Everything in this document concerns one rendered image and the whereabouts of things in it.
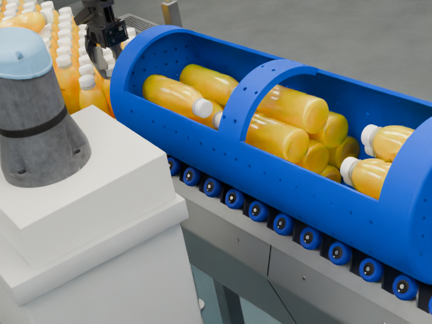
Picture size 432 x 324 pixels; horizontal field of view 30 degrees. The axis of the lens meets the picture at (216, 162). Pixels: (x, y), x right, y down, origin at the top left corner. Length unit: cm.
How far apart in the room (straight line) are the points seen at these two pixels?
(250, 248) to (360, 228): 40
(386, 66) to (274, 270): 296
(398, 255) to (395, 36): 363
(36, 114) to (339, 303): 65
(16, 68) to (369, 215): 59
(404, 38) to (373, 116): 323
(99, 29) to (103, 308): 82
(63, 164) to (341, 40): 370
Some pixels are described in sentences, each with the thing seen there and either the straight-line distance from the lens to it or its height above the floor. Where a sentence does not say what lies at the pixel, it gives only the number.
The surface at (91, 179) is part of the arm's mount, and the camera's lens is 131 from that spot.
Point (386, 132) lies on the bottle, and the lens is 140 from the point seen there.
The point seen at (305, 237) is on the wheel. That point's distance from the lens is 153.
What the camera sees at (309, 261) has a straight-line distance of 155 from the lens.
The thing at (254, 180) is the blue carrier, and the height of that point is 108.
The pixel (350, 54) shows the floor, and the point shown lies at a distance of 469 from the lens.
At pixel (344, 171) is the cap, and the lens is 142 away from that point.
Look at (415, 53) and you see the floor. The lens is 463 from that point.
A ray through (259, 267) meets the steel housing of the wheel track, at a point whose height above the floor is 85.
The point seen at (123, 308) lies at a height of 100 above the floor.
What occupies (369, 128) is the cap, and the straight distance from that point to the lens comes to 144.
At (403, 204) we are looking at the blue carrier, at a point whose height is 116.
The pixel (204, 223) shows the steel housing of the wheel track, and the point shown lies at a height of 87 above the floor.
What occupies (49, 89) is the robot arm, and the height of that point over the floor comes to 138.
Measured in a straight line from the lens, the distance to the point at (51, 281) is 130.
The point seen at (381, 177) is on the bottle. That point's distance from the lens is 135.
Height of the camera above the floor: 186
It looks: 29 degrees down
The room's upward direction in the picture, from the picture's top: 11 degrees counter-clockwise
